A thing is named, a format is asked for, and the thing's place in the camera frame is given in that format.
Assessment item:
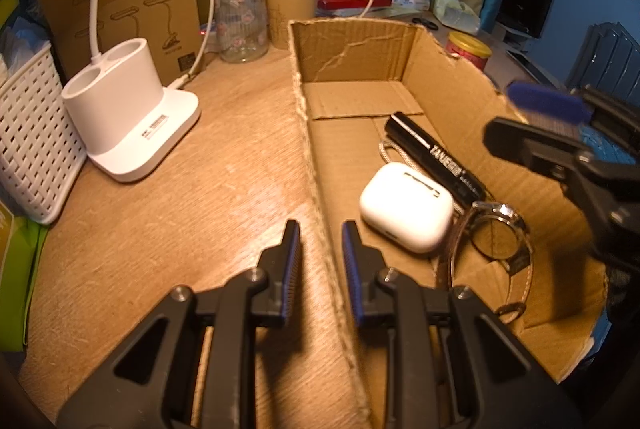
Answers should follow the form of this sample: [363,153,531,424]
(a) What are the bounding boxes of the clear plastic folder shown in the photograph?
[315,4,436,20]

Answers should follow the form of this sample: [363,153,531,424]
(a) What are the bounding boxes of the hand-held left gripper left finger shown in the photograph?
[56,219,302,429]

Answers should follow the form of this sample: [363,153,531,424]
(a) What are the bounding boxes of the white stand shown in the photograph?
[495,22,533,52]

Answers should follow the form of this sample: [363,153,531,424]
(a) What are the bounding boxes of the cardboard box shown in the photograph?
[287,19,611,429]

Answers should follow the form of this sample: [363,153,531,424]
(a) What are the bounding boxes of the white woven plastic basket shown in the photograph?
[0,42,90,226]

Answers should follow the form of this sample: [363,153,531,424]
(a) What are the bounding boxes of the white earbud case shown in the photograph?
[359,162,455,255]

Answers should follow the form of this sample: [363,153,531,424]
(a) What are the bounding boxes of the stack of brown paper cups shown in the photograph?
[260,0,323,50]

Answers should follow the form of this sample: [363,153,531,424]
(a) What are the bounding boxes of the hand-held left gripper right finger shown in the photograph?
[340,220,593,429]

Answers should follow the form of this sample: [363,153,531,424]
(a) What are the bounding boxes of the pale yellow tissue pack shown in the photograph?
[432,0,481,35]

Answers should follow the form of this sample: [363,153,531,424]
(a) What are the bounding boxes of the smartphone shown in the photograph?
[505,49,568,85]

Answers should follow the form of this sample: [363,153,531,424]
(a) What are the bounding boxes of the red flat box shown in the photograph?
[316,0,393,10]

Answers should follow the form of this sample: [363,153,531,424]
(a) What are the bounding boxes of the grey radiator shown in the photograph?
[565,22,640,110]

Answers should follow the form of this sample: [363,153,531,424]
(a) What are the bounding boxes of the bagged stacks of paper cups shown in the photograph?
[0,0,48,352]

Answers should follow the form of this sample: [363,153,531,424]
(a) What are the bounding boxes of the black monitor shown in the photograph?
[497,0,557,40]

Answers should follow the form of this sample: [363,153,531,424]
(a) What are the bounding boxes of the clear printed glass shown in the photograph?
[214,0,271,63]

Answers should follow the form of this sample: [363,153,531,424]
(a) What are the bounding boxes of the wristwatch with brown strap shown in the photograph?
[435,202,536,325]

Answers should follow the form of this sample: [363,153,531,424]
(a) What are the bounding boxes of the white desk lamp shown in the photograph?
[61,0,202,184]

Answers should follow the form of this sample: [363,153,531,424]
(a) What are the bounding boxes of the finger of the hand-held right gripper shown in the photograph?
[482,116,597,183]
[506,80,640,135]

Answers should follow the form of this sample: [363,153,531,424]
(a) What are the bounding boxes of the red tin with yellow lid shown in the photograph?
[446,32,493,72]

